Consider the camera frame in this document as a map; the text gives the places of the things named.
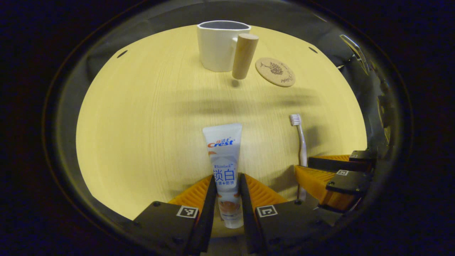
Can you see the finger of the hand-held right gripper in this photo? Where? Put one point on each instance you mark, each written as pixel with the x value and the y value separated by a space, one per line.
pixel 346 183
pixel 330 163

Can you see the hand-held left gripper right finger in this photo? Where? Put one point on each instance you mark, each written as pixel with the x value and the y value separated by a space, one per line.
pixel 249 213

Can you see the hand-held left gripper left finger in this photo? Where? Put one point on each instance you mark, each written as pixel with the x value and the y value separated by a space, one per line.
pixel 208 209

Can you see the pale pink toothbrush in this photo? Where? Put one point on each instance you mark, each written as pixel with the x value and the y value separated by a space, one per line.
pixel 302 142

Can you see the white toothpaste tube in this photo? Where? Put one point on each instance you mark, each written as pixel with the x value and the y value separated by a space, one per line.
pixel 224 156

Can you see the round cork coaster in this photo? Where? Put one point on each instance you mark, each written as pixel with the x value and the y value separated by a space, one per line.
pixel 275 71

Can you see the wooden desktop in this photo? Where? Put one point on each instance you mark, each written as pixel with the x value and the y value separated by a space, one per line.
pixel 142 124

